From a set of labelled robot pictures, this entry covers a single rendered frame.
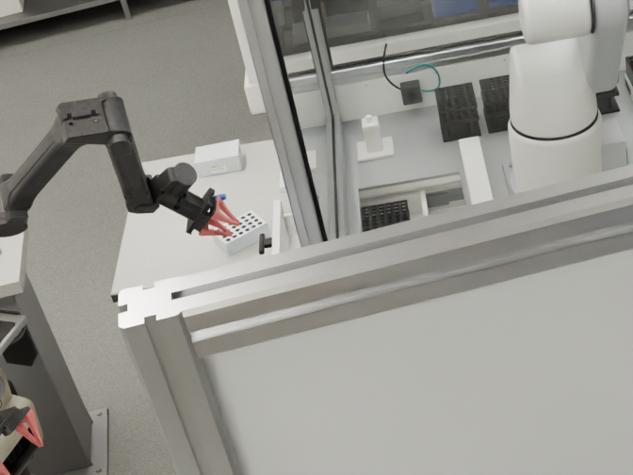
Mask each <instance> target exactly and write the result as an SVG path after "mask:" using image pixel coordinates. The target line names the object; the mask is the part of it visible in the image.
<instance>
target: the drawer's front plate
mask: <svg viewBox="0 0 633 475"><path fill-rule="evenodd" d="M287 251H288V232H287V228H286V225H285V221H284V208H283V205H282V201H281V200H276V201H273V226H272V254H271V255H273V254H279V253H283V252H287Z"/></svg>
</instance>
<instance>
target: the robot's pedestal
mask: <svg viewBox="0 0 633 475"><path fill-rule="evenodd" d="M28 241H29V233H28V230H27V229H26V230H25V231H24V232H22V233H21V234H19V235H16V236H12V237H0V248H1V250H2V253H1V255H0V309H2V310H10V311H18V312H20V313H21V315H22V316H26V319H27V324H26V325H25V326H26V328H27V330H28V332H29V334H30V336H31V338H32V340H33V342H34V345H35V347H36V349H37V351H38V355H37V357H36V360H35V362H34V364H33V365H32V367H30V366H23V365H16V364H10V363H7V362H6V360H5V357H4V355H3V354H1V355H0V369H1V370H3V371H4V372H5V374H6V377H7V380H10V381H11V382H12V383H13V385H14V387H15V389H16V392H17V394H18V396H20V397H23V398H27V399H30V400H31V401H32V402H33V404H34V407H35V410H36V413H37V416H38V419H39V422H40V426H41V430H42V433H43V441H42V442H43V446H42V447H39V448H38V450H37V452H36V453H35V455H34V456H33V458H32V459H31V460H30V462H29V463H28V464H27V467H28V469H29V471H30V474H33V475H108V409H107V408H103V409H99V410H95V411H91V412H88V410H87V409H86V407H85V405H84V403H83V402H82V399H81V397H80V395H79V392H78V390H77V388H76V385H75V383H74V381H73V377H72V375H71V373H70V371H69V369H68V367H67V365H66V362H65V360H64V358H63V355H62V353H61V351H60V349H59V346H58V345H57V341H56V339H55V337H54V334H53V332H52V330H51V328H50V325H49V323H48V321H47V318H46V317H45V315H44V313H43V310H42V308H41V304H40V302H39V300H38V297H37V295H36V293H35V291H34V288H33V287H32V285H31V282H30V280H29V278H28V276H27V273H26V271H25V269H26V259H27V250H28Z"/></svg>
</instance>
